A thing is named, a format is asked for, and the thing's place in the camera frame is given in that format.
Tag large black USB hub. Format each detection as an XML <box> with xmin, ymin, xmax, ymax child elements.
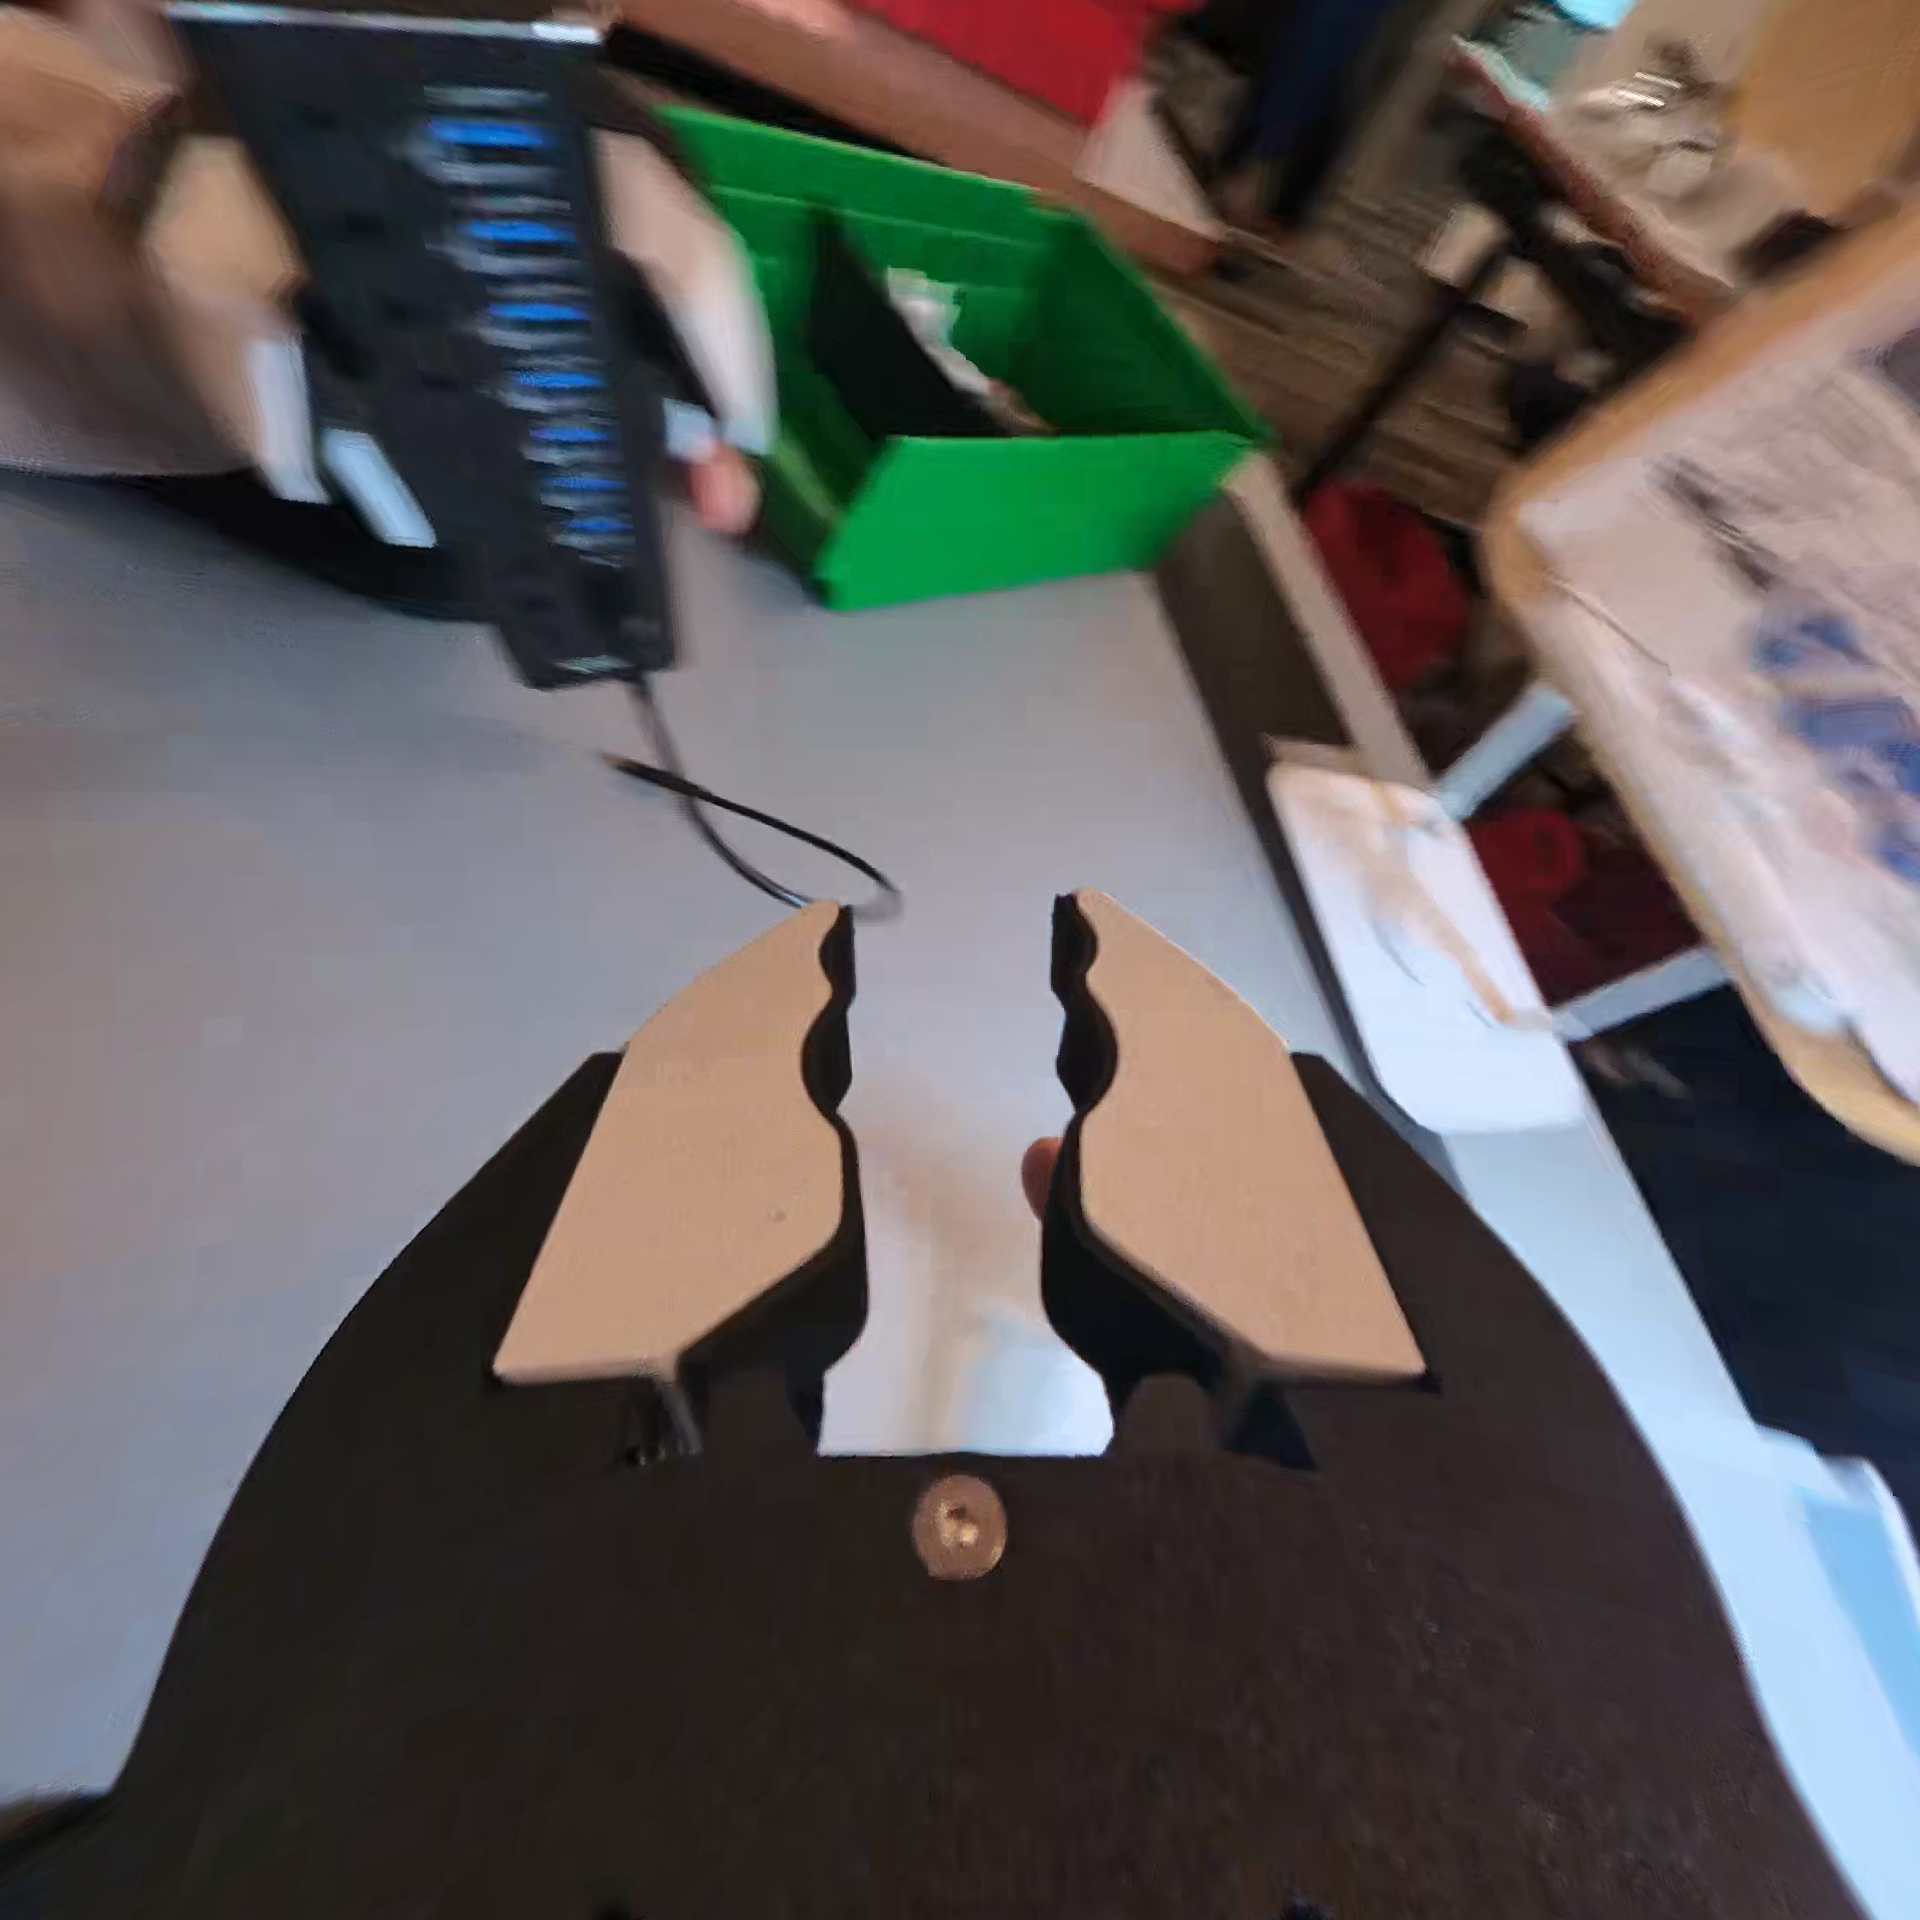
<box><xmin>172</xmin><ymin>0</ymin><xmax>677</xmax><ymax>692</ymax></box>

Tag black divider panel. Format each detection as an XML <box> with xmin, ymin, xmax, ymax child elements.
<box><xmin>809</xmin><ymin>210</ymin><xmax>998</xmax><ymax>441</ymax></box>

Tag green plastic bin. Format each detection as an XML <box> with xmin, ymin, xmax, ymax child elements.
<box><xmin>661</xmin><ymin>102</ymin><xmax>1278</xmax><ymax>614</ymax></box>

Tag red ribbed plastic bin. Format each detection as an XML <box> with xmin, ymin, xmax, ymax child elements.
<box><xmin>838</xmin><ymin>0</ymin><xmax>1203</xmax><ymax>127</ymax></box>

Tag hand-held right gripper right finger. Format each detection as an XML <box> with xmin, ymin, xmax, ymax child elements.
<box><xmin>1041</xmin><ymin>890</ymin><xmax>1430</xmax><ymax>1470</ymax></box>

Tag black USB cable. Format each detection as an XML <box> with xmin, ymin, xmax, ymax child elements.
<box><xmin>604</xmin><ymin>675</ymin><xmax>906</xmax><ymax>921</ymax></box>

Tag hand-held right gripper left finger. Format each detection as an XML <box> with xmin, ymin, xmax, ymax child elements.
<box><xmin>491</xmin><ymin>895</ymin><xmax>874</xmax><ymax>1449</ymax></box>

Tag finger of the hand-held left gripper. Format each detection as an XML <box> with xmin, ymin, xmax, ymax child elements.
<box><xmin>594</xmin><ymin>127</ymin><xmax>785</xmax><ymax>462</ymax></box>
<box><xmin>318</xmin><ymin>427</ymin><xmax>441</xmax><ymax>554</ymax></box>

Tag person's left forearm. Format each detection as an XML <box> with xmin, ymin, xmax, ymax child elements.
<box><xmin>0</xmin><ymin>0</ymin><xmax>308</xmax><ymax>479</ymax></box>

